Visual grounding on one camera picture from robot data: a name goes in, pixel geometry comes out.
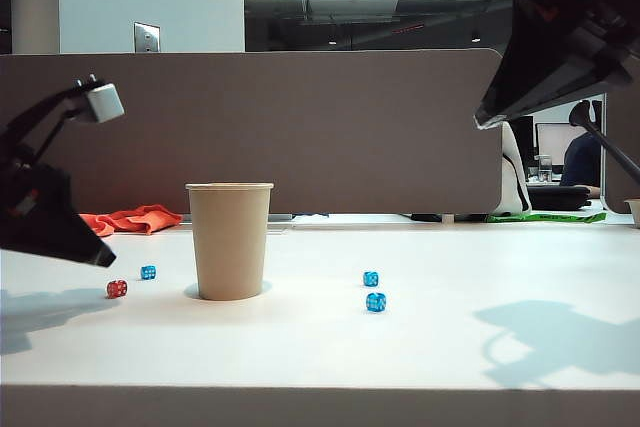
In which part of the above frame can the metal wall plate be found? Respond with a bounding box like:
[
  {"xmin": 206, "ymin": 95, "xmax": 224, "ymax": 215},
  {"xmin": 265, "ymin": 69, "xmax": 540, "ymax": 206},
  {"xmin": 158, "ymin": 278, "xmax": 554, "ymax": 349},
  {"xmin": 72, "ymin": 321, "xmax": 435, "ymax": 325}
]
[{"xmin": 133, "ymin": 21, "xmax": 162, "ymax": 54}]

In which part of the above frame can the black slanted rod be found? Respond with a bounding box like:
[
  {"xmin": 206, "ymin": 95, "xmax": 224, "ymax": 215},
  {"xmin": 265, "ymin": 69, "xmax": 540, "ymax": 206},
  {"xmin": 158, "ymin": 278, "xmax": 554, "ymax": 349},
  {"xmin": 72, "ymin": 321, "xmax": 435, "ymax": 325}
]
[{"xmin": 579, "ymin": 116, "xmax": 640, "ymax": 176}]

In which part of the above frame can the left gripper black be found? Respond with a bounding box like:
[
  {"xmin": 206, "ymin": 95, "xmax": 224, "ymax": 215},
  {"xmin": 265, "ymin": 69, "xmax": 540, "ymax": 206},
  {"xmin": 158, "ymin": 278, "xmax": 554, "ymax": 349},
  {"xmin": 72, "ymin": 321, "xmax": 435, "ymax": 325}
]
[{"xmin": 0, "ymin": 144, "xmax": 118, "ymax": 269}]

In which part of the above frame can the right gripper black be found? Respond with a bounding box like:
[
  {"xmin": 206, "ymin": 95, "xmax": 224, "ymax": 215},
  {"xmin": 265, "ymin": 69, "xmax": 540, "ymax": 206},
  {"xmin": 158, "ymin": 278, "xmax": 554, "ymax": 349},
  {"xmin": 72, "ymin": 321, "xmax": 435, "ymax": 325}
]
[{"xmin": 473, "ymin": 0, "xmax": 640, "ymax": 131}]

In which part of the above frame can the lit white computer monitor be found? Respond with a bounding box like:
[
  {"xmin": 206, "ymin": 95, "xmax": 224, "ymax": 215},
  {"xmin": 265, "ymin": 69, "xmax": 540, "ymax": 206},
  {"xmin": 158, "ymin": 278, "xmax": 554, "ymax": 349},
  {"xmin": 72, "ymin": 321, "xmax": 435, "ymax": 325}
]
[{"xmin": 535, "ymin": 122, "xmax": 589, "ymax": 167}]

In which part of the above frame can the black computer monitor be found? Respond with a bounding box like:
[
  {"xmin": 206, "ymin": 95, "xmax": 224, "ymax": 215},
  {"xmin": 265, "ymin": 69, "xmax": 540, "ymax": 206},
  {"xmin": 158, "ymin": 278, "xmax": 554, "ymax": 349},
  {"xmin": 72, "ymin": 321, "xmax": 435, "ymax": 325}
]
[{"xmin": 508, "ymin": 116, "xmax": 536, "ymax": 164}]

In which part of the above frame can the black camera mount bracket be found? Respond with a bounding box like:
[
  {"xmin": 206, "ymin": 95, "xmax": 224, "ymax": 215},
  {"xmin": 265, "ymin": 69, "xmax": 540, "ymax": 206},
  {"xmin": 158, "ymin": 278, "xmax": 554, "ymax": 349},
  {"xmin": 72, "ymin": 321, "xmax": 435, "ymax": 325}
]
[{"xmin": 0, "ymin": 88, "xmax": 96, "ymax": 168}]

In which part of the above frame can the white wrist camera cube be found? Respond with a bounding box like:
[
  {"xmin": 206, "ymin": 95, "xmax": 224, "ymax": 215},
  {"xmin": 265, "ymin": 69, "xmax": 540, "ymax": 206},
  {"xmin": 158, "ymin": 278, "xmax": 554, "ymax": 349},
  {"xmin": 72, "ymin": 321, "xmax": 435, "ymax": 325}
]
[{"xmin": 77, "ymin": 77, "xmax": 126, "ymax": 124}]

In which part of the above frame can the brown paper cup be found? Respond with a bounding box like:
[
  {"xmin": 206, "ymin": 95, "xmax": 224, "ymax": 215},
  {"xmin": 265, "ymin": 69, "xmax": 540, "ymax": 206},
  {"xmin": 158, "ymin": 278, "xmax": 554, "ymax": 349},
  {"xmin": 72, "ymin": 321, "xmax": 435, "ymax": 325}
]
[{"xmin": 185, "ymin": 182, "xmax": 276, "ymax": 302}]

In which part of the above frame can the wide brown desk partition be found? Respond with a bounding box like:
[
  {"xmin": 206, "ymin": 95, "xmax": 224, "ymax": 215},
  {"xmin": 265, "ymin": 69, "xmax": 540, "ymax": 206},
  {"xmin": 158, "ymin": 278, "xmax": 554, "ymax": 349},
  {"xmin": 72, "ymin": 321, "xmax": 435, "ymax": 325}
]
[{"xmin": 0, "ymin": 49, "xmax": 505, "ymax": 217}]

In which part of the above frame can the orange cloth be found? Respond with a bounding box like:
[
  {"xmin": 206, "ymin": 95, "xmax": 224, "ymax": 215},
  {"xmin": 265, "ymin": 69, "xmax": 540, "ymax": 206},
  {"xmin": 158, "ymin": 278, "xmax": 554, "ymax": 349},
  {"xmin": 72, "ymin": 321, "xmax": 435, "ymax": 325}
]
[{"xmin": 78, "ymin": 204, "xmax": 185, "ymax": 238}]

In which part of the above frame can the green tape strip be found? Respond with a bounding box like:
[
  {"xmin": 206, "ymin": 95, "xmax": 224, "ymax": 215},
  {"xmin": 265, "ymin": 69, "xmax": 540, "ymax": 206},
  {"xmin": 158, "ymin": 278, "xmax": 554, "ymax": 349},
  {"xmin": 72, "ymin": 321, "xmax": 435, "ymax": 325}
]
[{"xmin": 485, "ymin": 211, "xmax": 607, "ymax": 225}]

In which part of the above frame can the brown partition with white edge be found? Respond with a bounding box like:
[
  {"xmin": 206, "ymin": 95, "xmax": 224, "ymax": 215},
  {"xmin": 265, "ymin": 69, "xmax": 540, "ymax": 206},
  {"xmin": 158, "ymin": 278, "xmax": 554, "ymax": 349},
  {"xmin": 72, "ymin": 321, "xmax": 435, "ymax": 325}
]
[{"xmin": 603, "ymin": 86, "xmax": 640, "ymax": 216}]

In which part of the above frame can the person in dark shirt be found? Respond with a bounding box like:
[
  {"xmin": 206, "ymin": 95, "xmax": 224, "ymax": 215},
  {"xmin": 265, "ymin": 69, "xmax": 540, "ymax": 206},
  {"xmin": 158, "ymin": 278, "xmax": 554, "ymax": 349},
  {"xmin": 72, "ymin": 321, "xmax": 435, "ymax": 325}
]
[{"xmin": 558, "ymin": 99, "xmax": 604, "ymax": 198}]

